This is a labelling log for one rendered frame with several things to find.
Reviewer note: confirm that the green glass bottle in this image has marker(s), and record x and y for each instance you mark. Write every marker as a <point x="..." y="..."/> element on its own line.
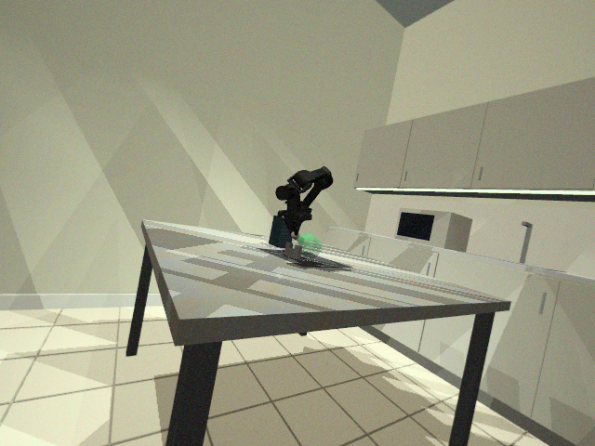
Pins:
<point x="311" y="246"/>

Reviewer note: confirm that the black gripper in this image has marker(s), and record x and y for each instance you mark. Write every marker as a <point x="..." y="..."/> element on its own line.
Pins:
<point x="292" y="216"/>

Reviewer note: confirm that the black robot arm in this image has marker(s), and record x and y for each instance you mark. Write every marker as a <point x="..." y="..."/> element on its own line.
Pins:
<point x="322" y="179"/>

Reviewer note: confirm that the grey flat mat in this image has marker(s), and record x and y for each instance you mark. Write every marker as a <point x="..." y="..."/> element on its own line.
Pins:
<point x="317" y="262"/>

